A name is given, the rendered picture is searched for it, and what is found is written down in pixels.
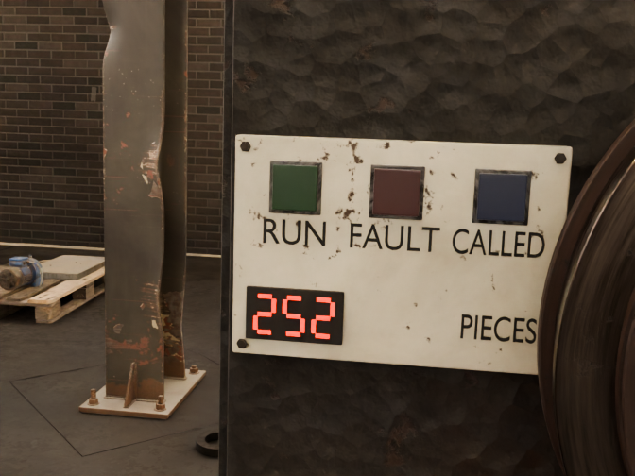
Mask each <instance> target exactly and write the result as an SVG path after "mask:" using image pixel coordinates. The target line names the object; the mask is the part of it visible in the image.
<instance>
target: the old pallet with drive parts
mask: <svg viewBox="0 0 635 476"><path fill-rule="evenodd" d="M9 267H10V265H9V263H7V264H4V265H0V271H2V270H3V269H6V268H9ZM100 277H102V282H104V283H102V284H101V285H99V286H97V287H96V288H94V281H95V280H97V279H99V278H100ZM39 286H40V285H39ZM39 286H37V287H31V286H30V284H29V285H23V286H21V287H19V288H17V289H14V290H11V291H8V290H5V289H3V288H2V287H1V286H0V319H1V318H3V317H6V316H8V315H11V314H13V313H15V312H17V311H19V310H21V309H23V308H25V307H26V306H37V307H35V319H37V320H36V323H45V324H50V323H53V322H55V321H57V320H58V319H60V318H62V317H63V316H65V315H67V314H69V313H70V312H72V311H74V310H75V309H76V308H78V307H79V306H81V305H83V304H85V303H86V302H88V301H90V300H91V299H93V298H95V297H97V296H98V295H100V294H102V293H104V292H105V266H103V267H102V268H100V269H98V270H97V271H95V272H94V273H92V274H90V275H88V276H86V277H84V278H82V279H80V280H54V279H43V284H42V285H41V288H39ZM19 291H20V292H19ZM16 292H17V293H16ZM14 293H15V294H14ZM71 293H72V296H73V299H72V300H71V301H70V302H68V303H66V304H65V305H63V306H60V299H61V298H63V297H65V296H67V295H69V294H71ZM10 295H11V296H10Z"/></svg>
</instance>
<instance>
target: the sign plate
mask: <svg viewBox="0 0 635 476"><path fill-rule="evenodd" d="M572 155H573V149H572V148H571V147H570V146H560V145H533V144H482V143H456V142H430V141H404V140H377V139H352V138H325V137H300V136H273V135H247V134H240V135H236V137H235V187H234V246H233V305H232V351H233V352H240V353H253V354H265V355H278V356H291V357H303V358H317V359H329V360H341V361H355V362H367V363H380V364H393V365H406V366H430V367H443V368H455V369H468V370H481V371H493V372H506V373H519V374H532V375H538V361H537V341H538V326H539V316H540V308H541V297H542V292H543V288H544V284H545V279H546V275H547V272H548V268H549V264H550V262H551V259H552V256H553V253H554V249H555V246H556V244H557V241H558V237H559V235H560V233H561V230H562V228H563V226H564V223H565V221H566V219H567V211H568V199H569V188H570V176H571V165H572ZM273 164H289V165H312V166H318V182H317V211H316V212H303V211H284V210H272V181H273ZM375 168H381V169H403V170H421V176H420V210H419V216H399V215H380V214H373V213H372V206H373V184H374V169H375ZM480 173H495V174H519V175H528V179H527V191H526V203H525V216H524V222H514V221H495V220H478V219H476V213H477V198H478V183H479V174H480ZM258 294H268V295H272V298H273V299H276V313H271V305H272V298H258ZM287 296H297V297H301V300H288V301H287V313H288V314H294V315H300V319H305V325H304V332H300V319H298V318H286V314H283V299H287ZM317 298H330V299H331V302H332V303H335V316H330V311H331V302H317ZM258 312H266V313H271V316H258ZM254 315H257V316H258V325H257V330H268V331H271V334H259V333H257V330H254V329H253V316H254ZM316 315H322V316H330V321H327V320H316ZM312 319H314V320H316V333H320V334H330V338H329V339H326V338H316V333H311V324H312ZM286 332H300V337H298V336H286Z"/></svg>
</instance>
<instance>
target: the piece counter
mask: <svg viewBox="0 0 635 476"><path fill-rule="evenodd" d="M258 298H272V295H268V294H258ZM288 300H301V297H297V296H287V299H283V314H286V318H298V319H300V314H288V313H287V301H288ZM317 302H331V299H330V298H326V297H317ZM271 313H276V299H273V298H272V305H271ZM271 313H266V312H258V316H271ZM258 316H257V315H254V316H253V329H254V330H257V325H258ZM330 316H335V303H332V302H331V311H330ZM330 316H322V315H316V320H327V321H330ZM316 320H314V319H312V324H311V333H316ZM304 325H305V319H300V332H304ZM300 332H293V331H287V332H286V336H298V337H300ZM257 333H259V334H271V331H268V330H257ZM316 338H326V339H329V338H330V334H320V333H316Z"/></svg>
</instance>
